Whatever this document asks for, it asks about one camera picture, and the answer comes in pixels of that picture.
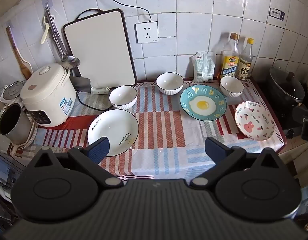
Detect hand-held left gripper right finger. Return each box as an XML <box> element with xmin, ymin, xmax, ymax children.
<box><xmin>187</xmin><ymin>137</ymin><xmax>281</xmax><ymax>188</ymax></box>

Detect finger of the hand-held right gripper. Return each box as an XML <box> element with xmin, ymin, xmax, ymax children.
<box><xmin>293</xmin><ymin>104</ymin><xmax>308</xmax><ymax>123</ymax></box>

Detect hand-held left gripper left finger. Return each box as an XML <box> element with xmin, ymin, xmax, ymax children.
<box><xmin>28</xmin><ymin>137</ymin><xmax>124</xmax><ymax>188</ymax></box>

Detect white plate with script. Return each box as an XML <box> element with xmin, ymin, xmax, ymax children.
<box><xmin>87</xmin><ymin>109</ymin><xmax>140</xmax><ymax>157</ymax></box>

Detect pink rabbit print plate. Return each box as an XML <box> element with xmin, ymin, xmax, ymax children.
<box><xmin>234</xmin><ymin>101</ymin><xmax>276</xmax><ymax>141</ymax></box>

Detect teal fried egg plate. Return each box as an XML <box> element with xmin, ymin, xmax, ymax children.
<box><xmin>180</xmin><ymin>85</ymin><xmax>227</xmax><ymax>121</ymax></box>

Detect white ribbed bowl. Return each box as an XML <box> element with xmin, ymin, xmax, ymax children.
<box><xmin>220</xmin><ymin>76</ymin><xmax>244</xmax><ymax>98</ymax></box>
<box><xmin>109</xmin><ymin>85</ymin><xmax>138</xmax><ymax>110</ymax></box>
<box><xmin>156</xmin><ymin>72</ymin><xmax>184</xmax><ymax>96</ymax></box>

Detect black pot with glass lid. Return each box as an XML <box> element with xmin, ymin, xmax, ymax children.
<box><xmin>265</xmin><ymin>66</ymin><xmax>306</xmax><ymax>117</ymax></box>

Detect striped checked tablecloth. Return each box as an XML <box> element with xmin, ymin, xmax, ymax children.
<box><xmin>9</xmin><ymin>76</ymin><xmax>288</xmax><ymax>180</ymax></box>

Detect cream label glass bottle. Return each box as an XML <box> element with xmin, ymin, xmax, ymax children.
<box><xmin>236</xmin><ymin>37</ymin><xmax>255</xmax><ymax>81</ymax></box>

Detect white rice cooker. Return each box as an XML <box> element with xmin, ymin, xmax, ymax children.
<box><xmin>20</xmin><ymin>64</ymin><xmax>77</xmax><ymax>127</ymax></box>

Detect white seasoning bag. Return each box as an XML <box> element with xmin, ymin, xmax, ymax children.
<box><xmin>191</xmin><ymin>51</ymin><xmax>216</xmax><ymax>83</ymax></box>

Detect yellow label glass bottle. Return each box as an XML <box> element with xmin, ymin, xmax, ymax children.
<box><xmin>220</xmin><ymin>32</ymin><xmax>240</xmax><ymax>78</ymax></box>

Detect steel ladle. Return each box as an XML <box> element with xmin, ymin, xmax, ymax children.
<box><xmin>45</xmin><ymin>7</ymin><xmax>81</xmax><ymax>69</ymax></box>

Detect white cutting board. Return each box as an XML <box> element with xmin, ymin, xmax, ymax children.
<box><xmin>62</xmin><ymin>8</ymin><xmax>137</xmax><ymax>88</ymax></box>

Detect white kettle with steel lid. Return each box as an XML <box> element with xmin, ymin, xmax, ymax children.
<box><xmin>0</xmin><ymin>80</ymin><xmax>26</xmax><ymax>105</ymax></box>

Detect wooden spatula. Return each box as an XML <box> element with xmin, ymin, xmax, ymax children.
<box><xmin>6</xmin><ymin>26</ymin><xmax>33</xmax><ymax>80</ymax></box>

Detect white plastic spoon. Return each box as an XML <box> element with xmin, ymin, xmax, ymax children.
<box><xmin>40</xmin><ymin>16</ymin><xmax>50</xmax><ymax>44</ymax></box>

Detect black rice cooker cord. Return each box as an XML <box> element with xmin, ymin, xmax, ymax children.
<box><xmin>75</xmin><ymin>90</ymin><xmax>112</xmax><ymax>110</ymax></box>

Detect dark wall sticker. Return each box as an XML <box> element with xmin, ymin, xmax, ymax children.
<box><xmin>269</xmin><ymin>7</ymin><xmax>286</xmax><ymax>21</ymax></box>

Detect white wall socket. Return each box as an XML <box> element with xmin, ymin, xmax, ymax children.
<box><xmin>136</xmin><ymin>21</ymin><xmax>159</xmax><ymax>44</ymax></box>

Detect black power cable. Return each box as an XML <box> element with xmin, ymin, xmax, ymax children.
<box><xmin>92</xmin><ymin>0</ymin><xmax>152</xmax><ymax>23</ymax></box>

